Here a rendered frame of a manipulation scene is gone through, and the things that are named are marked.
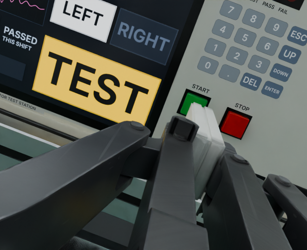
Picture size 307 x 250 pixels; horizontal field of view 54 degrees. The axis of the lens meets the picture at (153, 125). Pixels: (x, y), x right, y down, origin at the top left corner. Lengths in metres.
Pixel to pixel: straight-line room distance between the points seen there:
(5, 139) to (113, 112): 0.09
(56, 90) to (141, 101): 0.08
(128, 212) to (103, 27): 0.16
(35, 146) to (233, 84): 0.17
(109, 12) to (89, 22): 0.02
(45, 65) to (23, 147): 0.07
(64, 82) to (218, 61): 0.13
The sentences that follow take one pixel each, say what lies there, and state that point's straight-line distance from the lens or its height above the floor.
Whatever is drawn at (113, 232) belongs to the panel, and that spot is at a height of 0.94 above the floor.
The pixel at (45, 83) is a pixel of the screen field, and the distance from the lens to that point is 0.28.
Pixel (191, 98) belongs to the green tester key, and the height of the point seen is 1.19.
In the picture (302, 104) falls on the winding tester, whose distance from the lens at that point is 0.28.
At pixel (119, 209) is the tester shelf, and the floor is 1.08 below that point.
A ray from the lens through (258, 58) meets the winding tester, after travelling 0.26.
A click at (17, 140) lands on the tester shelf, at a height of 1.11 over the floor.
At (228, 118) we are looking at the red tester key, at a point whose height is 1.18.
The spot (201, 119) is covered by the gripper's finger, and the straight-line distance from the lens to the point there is 0.16.
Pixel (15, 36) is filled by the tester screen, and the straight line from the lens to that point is 0.29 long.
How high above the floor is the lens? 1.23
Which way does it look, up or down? 17 degrees down
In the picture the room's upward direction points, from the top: 21 degrees clockwise
